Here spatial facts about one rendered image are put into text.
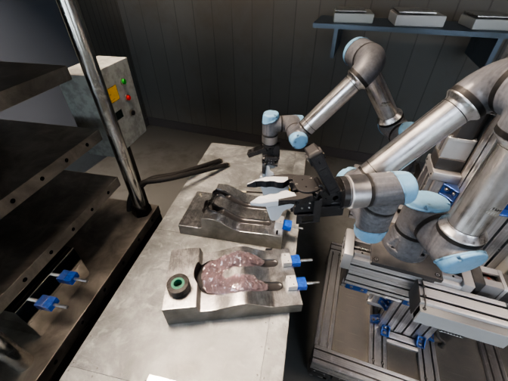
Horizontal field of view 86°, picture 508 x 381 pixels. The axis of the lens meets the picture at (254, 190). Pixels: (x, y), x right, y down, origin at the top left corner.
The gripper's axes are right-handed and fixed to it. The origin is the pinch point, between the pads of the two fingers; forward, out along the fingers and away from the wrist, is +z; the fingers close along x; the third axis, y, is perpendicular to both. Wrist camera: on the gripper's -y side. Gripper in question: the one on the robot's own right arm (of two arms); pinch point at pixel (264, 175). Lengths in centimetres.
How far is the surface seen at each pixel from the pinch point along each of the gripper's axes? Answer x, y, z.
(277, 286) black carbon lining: -58, 16, 10
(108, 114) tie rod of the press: -26, -60, -40
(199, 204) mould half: -20.1, -30.7, 9.1
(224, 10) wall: 202, -77, -51
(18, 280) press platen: -84, -67, -8
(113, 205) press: -23, -81, 17
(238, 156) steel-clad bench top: 38.5, -24.4, 15.1
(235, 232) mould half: -36.0, -7.1, 8.0
